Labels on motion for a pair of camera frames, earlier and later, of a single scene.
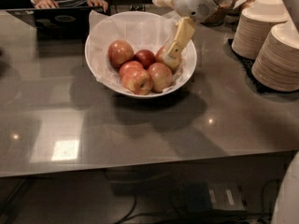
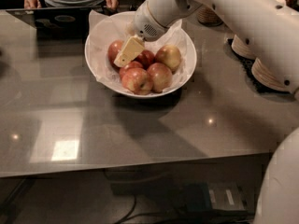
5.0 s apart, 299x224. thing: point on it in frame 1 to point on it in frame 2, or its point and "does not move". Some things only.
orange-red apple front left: x=137 y=80 does not move
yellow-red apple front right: x=162 y=77 does not move
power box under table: x=199 y=197 does not move
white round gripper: x=193 y=1 to x=146 y=22
